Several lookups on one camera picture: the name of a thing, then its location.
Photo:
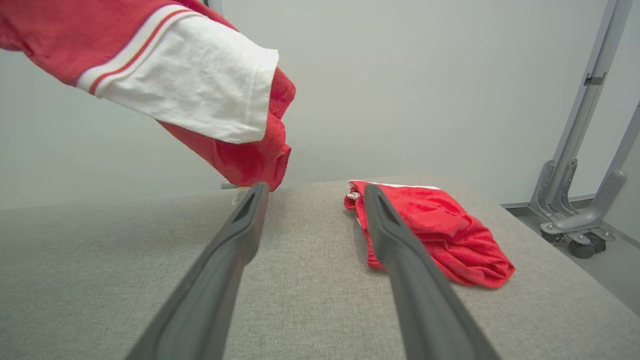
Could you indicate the black caster wheel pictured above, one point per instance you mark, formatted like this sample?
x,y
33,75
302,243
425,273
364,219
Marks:
x,y
585,247

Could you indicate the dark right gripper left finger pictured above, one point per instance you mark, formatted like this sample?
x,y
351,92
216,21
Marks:
x,y
210,290

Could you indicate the red white basketball shorts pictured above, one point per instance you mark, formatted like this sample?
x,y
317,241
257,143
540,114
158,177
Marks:
x,y
450,230

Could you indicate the grey metal stand leg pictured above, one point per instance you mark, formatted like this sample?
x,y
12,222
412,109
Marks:
x,y
607,192
595,85

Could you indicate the red basketball jersey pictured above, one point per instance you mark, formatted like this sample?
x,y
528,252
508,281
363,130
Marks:
x,y
190,85

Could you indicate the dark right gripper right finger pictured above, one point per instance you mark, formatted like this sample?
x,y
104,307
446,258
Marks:
x,y
420,300

